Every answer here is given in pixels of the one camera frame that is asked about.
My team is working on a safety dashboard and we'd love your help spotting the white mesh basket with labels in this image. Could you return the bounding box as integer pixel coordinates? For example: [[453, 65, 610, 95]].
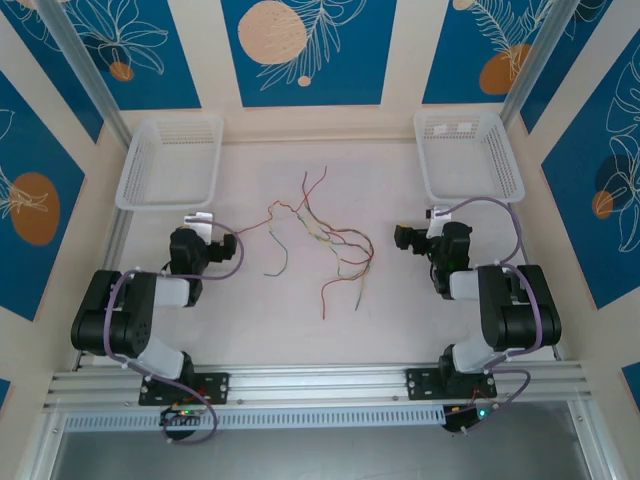
[[413, 110, 526, 205]]

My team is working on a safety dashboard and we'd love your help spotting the white plastic mesh basket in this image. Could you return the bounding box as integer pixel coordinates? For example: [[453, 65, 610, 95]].
[[114, 115, 225, 212]]

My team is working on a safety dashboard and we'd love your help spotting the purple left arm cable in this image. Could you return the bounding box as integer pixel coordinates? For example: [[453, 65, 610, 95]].
[[102, 223, 246, 446]]

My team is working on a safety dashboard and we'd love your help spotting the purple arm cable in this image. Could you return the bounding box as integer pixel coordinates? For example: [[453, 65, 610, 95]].
[[102, 223, 246, 446], [434, 197, 546, 434]]

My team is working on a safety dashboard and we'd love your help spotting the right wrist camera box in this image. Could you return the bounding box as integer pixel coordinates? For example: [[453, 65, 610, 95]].
[[425, 204, 455, 239]]

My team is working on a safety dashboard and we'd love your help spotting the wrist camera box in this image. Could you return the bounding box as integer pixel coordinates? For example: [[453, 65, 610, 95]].
[[183, 210, 216, 246], [425, 204, 455, 239]]

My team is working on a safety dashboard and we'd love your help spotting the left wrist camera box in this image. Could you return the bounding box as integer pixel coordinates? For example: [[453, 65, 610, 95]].
[[183, 210, 216, 246]]

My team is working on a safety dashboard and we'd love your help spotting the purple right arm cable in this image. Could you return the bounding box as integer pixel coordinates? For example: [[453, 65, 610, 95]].
[[434, 197, 546, 434]]

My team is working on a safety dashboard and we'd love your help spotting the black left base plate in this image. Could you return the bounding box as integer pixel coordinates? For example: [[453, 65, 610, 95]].
[[138, 372, 231, 406]]

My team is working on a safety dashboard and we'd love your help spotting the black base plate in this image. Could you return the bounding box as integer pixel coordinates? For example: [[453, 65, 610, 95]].
[[138, 372, 231, 406], [405, 367, 499, 401]]

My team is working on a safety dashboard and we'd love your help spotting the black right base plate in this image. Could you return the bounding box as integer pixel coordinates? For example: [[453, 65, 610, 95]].
[[405, 367, 499, 401]]

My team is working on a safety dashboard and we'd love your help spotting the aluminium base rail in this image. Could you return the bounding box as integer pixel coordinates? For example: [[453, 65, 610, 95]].
[[42, 360, 595, 410]]

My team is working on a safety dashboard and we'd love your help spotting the white slotted cable duct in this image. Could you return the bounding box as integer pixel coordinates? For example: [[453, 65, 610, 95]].
[[64, 403, 446, 434]]

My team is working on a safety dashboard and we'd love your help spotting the aluminium frame post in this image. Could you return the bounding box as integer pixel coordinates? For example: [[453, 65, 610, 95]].
[[34, 0, 132, 151], [499, 0, 576, 127]]

